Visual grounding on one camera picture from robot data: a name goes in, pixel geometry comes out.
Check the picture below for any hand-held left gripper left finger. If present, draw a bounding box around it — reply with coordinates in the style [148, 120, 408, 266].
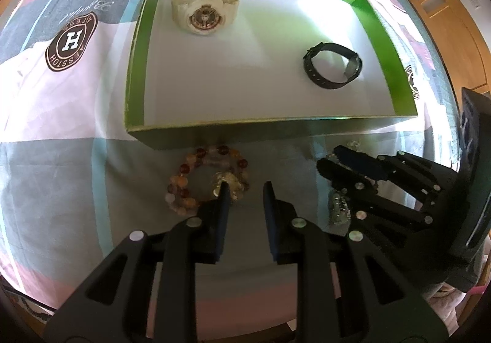
[44, 181, 231, 343]

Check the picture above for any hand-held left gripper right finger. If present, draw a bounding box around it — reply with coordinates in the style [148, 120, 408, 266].
[263, 181, 449, 343]

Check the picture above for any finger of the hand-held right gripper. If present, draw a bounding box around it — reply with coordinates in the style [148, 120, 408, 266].
[334, 146, 457, 229]
[316, 158, 451, 290]

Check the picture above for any dark bead bracelet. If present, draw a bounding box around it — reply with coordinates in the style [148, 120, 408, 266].
[326, 141, 363, 165]

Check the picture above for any amber bead bracelet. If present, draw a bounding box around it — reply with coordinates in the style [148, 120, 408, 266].
[165, 144, 251, 217]

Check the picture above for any green cardboard box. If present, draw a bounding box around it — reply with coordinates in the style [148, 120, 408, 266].
[123, 0, 419, 152]

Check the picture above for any pink grey checked bedsheet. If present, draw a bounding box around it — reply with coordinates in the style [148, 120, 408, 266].
[0, 0, 465, 317]

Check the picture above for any cream plastic wristwatch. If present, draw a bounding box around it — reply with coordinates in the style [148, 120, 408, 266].
[171, 0, 240, 36]

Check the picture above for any black strap wristwatch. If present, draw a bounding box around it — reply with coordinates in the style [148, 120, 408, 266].
[302, 42, 363, 91]

